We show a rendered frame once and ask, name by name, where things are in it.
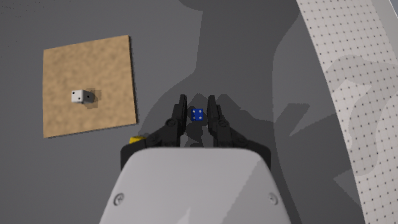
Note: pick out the white die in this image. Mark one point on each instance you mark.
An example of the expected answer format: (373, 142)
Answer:
(82, 97)

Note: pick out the yellow die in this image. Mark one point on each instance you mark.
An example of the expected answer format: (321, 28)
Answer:
(136, 138)

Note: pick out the tan square mat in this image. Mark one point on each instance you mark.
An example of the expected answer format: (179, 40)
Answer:
(103, 67)

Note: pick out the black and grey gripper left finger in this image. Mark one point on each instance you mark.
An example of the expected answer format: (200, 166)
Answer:
(168, 135)

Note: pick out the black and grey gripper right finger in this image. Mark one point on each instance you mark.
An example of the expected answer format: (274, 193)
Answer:
(224, 135)

